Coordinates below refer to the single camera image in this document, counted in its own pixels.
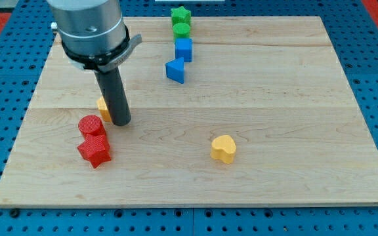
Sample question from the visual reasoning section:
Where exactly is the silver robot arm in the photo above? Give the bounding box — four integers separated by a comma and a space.
47, 0, 142, 73

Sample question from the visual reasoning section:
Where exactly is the yellow heart block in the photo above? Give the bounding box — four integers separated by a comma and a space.
210, 135, 236, 164

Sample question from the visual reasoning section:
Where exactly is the blue triangle block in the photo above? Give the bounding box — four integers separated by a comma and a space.
165, 57, 184, 84

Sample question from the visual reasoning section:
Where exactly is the blue cube block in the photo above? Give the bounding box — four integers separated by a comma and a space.
175, 38, 192, 62

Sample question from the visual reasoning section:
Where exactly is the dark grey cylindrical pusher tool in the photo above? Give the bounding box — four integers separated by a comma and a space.
95, 68, 131, 126

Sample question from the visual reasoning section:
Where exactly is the green cylinder block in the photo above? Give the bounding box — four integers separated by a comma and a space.
173, 22, 191, 41

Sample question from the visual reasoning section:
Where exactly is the yellow block behind tool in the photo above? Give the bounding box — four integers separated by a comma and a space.
96, 96, 112, 122

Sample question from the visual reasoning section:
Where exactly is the wooden board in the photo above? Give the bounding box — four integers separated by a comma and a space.
0, 16, 378, 208

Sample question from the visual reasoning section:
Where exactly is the red star block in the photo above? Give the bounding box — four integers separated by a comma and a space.
77, 134, 112, 168

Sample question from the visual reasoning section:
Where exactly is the red cylinder block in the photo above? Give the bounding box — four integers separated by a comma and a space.
78, 115, 106, 138

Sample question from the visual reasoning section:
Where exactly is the green star block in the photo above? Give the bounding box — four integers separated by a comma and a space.
171, 6, 192, 26

